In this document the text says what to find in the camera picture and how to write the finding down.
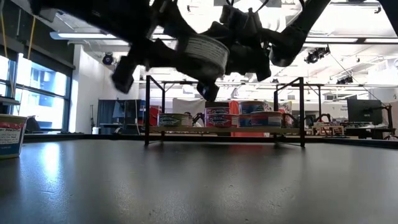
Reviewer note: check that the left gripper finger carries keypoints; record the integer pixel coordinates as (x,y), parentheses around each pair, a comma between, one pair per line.
(179,43)
(208,88)

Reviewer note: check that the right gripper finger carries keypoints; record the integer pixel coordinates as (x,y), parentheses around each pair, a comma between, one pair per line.
(217,29)
(261,71)

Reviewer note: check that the wooden shelf with black frame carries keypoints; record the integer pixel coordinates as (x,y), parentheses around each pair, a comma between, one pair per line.
(174,129)

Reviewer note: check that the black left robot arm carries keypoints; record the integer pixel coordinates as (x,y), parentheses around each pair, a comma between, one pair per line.
(93,15)

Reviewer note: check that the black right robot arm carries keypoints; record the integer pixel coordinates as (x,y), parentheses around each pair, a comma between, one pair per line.
(292,37)

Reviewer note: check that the black background robot arm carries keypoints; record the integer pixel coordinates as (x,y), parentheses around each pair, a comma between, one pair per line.
(200,118)
(326,117)

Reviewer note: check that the black panel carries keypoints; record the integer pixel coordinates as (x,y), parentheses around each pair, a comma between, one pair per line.
(217,104)

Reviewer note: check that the white hanging cloth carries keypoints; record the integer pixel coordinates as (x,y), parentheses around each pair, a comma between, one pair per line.
(186,105)

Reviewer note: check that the patterned hanging cloth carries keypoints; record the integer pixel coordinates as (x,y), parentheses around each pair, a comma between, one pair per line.
(286,109)

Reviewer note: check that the black beam with light strips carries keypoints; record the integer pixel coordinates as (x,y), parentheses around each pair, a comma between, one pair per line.
(87,35)

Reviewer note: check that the red background object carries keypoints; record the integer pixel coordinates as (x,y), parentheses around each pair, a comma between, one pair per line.
(155,115)

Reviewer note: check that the blue partition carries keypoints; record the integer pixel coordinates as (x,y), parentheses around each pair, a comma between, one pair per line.
(107,112)

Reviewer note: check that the black ceiling spotlight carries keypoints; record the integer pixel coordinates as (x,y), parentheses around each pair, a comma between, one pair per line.
(345,80)

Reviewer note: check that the small white cup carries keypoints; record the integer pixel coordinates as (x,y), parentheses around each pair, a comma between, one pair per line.
(95,130)

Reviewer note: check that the wooden crate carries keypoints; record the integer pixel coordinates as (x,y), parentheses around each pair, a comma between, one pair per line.
(326,130)

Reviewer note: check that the large window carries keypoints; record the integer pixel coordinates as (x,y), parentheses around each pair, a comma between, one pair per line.
(40,93)

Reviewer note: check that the dark background monitor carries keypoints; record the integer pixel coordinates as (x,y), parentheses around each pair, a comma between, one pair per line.
(363,111)

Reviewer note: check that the dark bag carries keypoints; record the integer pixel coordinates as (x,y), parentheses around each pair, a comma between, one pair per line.
(32,124)

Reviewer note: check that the dark background desk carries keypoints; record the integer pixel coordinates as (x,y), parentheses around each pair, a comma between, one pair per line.
(370,132)

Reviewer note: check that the grey window ledge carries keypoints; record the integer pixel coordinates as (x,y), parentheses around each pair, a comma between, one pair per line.
(7,101)

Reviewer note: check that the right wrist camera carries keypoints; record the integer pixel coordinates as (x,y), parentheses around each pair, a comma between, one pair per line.
(239,17)

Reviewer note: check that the black round ceiling camera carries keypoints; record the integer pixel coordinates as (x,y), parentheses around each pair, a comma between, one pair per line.
(108,59)

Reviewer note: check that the black background rig frame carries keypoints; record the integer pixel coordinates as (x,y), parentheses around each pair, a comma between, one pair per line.
(180,82)
(319,102)

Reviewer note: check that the black ceiling camera cluster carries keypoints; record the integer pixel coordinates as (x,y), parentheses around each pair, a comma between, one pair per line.
(317,54)

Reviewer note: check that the black metal table frame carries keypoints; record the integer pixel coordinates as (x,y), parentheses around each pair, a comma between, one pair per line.
(93,137)

